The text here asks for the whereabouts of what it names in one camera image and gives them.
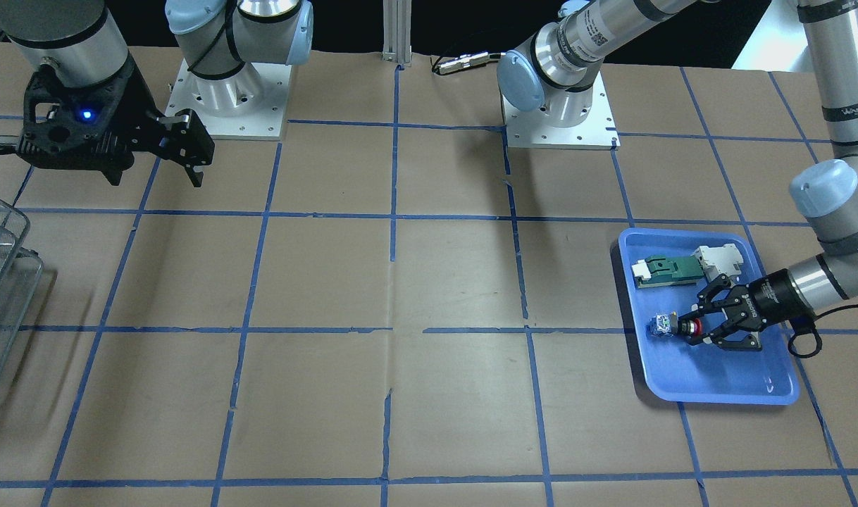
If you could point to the wire mesh shelf basket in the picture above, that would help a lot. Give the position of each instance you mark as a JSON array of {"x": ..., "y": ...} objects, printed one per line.
[{"x": 20, "y": 272}]

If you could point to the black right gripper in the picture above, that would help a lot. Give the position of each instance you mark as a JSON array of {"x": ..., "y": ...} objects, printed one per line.
[{"x": 134, "y": 107}]

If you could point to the aluminium frame post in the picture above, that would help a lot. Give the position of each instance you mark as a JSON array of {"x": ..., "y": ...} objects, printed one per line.
[{"x": 397, "y": 18}]

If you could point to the silver cable connector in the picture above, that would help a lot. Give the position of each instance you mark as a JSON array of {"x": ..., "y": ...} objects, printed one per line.
[{"x": 465, "y": 62}]

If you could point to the blue plastic tray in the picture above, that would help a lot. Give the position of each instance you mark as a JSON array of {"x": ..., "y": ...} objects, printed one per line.
[{"x": 677, "y": 371}]

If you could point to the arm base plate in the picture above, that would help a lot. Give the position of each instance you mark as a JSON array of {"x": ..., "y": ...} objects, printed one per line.
[
  {"x": 249, "y": 105},
  {"x": 598, "y": 120}
]

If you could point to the red push button switch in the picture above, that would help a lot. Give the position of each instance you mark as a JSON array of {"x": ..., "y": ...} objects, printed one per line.
[{"x": 672, "y": 325}]

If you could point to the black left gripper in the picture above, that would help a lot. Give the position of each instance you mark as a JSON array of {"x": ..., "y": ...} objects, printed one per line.
[{"x": 769, "y": 298}]

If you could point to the white relay module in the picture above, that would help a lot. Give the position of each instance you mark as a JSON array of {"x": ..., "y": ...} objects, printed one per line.
[{"x": 717, "y": 260}]

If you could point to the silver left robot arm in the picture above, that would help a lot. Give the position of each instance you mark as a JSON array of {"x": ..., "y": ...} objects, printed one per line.
[{"x": 816, "y": 211}]

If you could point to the green terminal block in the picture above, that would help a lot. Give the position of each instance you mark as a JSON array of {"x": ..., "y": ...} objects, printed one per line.
[{"x": 663, "y": 271}]

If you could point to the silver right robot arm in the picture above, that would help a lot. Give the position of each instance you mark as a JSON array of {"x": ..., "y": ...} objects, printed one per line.
[{"x": 246, "y": 183}]

